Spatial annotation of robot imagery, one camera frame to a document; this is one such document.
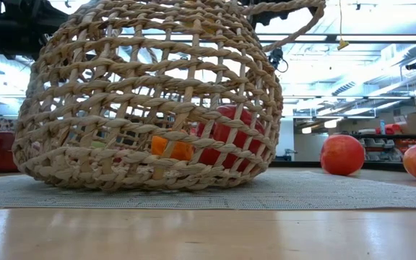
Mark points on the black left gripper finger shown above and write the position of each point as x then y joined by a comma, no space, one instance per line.
34,11

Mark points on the red apple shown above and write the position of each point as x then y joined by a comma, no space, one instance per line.
226,133

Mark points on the green pear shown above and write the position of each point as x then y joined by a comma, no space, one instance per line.
98,144

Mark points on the round red tomato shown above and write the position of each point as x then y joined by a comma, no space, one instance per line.
341,155

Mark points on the orange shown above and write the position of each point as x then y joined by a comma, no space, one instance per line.
182,150

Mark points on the red container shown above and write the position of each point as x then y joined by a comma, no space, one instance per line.
390,129

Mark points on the grey woven table mat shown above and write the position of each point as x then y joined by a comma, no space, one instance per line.
302,191

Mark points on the shelf with storage bins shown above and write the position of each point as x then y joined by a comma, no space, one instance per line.
392,146

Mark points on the black ceiling mounted camera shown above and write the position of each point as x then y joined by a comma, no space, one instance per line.
276,57

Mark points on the black aluminium table frame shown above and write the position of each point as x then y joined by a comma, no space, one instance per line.
302,164

